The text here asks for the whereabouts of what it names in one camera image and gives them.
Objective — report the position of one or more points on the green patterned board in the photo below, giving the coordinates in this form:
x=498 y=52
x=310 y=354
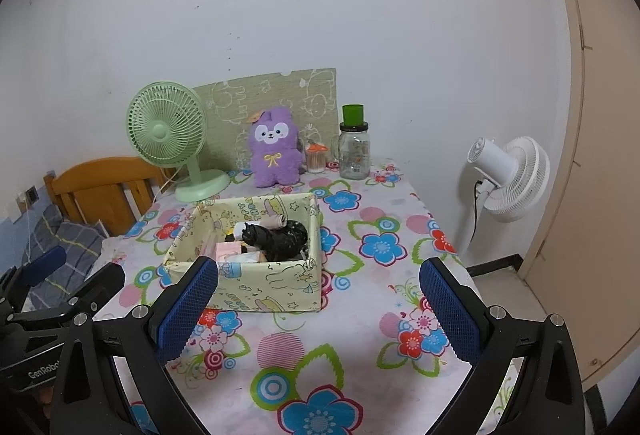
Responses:
x=280 y=90

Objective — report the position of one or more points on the glass jar with green lid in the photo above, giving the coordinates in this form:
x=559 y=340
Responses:
x=354 y=155

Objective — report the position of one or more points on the pink packet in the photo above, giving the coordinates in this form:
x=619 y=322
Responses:
x=229 y=251

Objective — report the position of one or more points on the beige door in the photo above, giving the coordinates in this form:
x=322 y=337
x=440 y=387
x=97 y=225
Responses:
x=600 y=165

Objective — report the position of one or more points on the purple plush toy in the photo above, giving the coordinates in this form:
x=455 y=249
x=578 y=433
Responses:
x=275 y=160

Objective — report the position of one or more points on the yellow cartoon storage box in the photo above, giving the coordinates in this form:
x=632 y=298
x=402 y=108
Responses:
x=280 y=285

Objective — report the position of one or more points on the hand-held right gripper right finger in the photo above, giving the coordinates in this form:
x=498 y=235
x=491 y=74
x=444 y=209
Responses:
x=450 y=310

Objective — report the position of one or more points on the beige sock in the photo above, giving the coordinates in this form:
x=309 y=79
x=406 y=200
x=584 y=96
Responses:
x=274 y=221

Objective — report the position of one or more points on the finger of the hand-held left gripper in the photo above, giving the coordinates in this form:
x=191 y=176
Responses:
x=107 y=282
x=45 y=262

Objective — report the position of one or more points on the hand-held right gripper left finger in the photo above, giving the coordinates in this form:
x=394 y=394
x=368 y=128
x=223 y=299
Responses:
x=190 y=310

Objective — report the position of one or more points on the black plastic bag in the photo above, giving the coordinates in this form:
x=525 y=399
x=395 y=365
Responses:
x=262 y=242
x=294 y=237

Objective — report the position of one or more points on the grey plaid bedding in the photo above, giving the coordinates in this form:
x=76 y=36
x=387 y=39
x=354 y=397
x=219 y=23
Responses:
x=75 y=240

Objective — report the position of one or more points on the small pink dish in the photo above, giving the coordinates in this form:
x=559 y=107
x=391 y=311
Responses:
x=333 y=163

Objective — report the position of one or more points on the green desk fan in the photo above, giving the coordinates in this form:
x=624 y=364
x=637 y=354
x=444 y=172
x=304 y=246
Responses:
x=160 y=130

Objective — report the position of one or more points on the wall socket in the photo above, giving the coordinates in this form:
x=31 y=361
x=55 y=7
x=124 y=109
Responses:
x=29 y=197

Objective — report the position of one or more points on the floral tablecloth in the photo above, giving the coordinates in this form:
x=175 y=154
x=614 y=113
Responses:
x=380 y=285

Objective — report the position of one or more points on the white standing fan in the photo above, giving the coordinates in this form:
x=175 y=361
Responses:
x=515 y=180

